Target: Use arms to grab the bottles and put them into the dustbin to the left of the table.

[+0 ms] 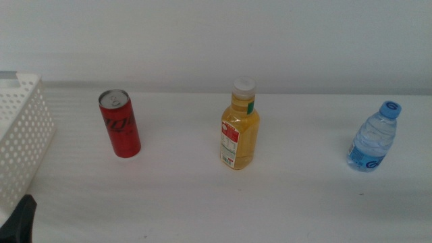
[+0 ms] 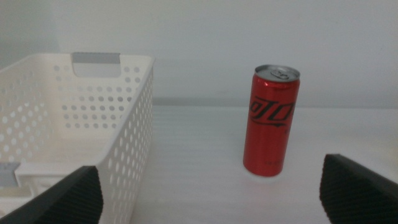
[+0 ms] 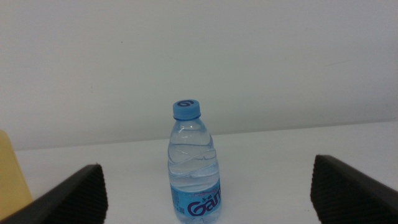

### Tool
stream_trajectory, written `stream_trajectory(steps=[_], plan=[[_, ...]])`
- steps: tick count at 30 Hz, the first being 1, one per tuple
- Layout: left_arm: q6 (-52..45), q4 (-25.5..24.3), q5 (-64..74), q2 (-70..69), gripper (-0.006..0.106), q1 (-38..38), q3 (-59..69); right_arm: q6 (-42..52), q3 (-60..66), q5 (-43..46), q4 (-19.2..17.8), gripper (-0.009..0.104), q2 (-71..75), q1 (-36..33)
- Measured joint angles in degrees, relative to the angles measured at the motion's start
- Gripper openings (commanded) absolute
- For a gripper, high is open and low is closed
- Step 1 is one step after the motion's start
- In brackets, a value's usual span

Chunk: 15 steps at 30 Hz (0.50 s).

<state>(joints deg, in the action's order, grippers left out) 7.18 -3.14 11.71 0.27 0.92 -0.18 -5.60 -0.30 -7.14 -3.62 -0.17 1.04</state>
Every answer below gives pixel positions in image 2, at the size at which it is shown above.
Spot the white perforated plastic basket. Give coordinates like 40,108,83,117
0,52,156,224

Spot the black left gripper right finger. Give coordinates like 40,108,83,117
319,154,398,224

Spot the red cola can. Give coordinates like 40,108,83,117
243,64,301,177

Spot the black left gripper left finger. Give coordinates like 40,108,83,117
0,166,104,224

